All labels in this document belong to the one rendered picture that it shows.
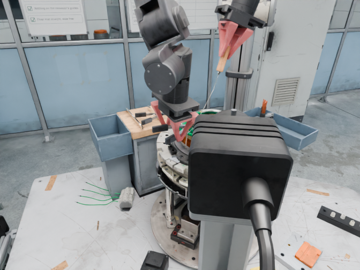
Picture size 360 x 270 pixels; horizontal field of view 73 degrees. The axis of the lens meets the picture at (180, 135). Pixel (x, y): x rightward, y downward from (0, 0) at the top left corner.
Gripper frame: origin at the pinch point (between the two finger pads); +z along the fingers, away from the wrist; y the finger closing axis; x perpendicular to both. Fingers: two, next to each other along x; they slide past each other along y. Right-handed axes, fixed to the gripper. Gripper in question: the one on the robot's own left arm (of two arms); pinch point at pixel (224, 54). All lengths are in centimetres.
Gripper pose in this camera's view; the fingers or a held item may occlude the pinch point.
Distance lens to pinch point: 61.4
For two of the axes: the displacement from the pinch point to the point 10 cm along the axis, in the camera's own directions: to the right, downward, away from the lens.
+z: -3.3, 8.9, 3.2
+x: -2.3, -4.0, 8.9
